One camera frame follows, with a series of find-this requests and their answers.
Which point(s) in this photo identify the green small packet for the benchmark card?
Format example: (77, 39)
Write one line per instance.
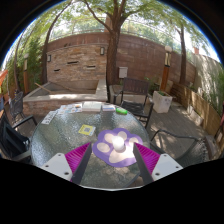
(121, 111)

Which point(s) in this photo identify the grey electrical wall box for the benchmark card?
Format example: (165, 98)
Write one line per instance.
(123, 72)

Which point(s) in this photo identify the dark metal mesh armchair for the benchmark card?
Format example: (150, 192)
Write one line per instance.
(190, 153)

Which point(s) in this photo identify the purple paw-print mouse pad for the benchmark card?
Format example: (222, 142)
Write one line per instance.
(110, 156)

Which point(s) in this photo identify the raised stone basin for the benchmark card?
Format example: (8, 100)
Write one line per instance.
(66, 96)

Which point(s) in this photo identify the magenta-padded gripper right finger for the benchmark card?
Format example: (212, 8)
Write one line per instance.
(149, 159)

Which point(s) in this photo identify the wooden plank fence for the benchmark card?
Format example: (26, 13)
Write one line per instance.
(200, 106)

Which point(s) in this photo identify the yellow square card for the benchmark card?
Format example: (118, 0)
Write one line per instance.
(87, 130)

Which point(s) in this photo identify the white computer mouse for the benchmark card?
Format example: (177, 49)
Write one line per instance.
(118, 143)

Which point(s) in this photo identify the black mesh chair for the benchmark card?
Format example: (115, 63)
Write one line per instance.
(16, 105)

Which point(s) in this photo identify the slim curved tree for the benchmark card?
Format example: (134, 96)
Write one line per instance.
(44, 60)

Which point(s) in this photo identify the large forked tree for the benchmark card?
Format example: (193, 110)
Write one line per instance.
(112, 56)

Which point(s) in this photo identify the dark wooden bench chair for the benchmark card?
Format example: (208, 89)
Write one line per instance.
(136, 86)

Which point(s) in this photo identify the grey printed sheet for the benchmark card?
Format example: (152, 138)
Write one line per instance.
(49, 117)

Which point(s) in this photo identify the black wall lamp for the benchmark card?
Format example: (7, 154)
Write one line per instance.
(102, 50)
(49, 58)

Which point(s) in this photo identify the black slatted armchair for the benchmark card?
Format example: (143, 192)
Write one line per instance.
(13, 141)

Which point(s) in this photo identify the white and blue booklet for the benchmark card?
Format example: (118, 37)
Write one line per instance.
(108, 108)

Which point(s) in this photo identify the slim straight tree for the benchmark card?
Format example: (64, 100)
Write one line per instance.
(182, 60)

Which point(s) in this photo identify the orange parasol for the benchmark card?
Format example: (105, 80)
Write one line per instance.
(2, 77)

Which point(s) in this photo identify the white square planter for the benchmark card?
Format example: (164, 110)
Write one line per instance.
(162, 102)

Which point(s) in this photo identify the white open book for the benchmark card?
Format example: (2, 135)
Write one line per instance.
(92, 106)

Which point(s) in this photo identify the wooden lamp post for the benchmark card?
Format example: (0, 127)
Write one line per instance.
(26, 76)
(165, 71)

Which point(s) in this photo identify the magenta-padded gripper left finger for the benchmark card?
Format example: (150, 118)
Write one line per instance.
(77, 158)

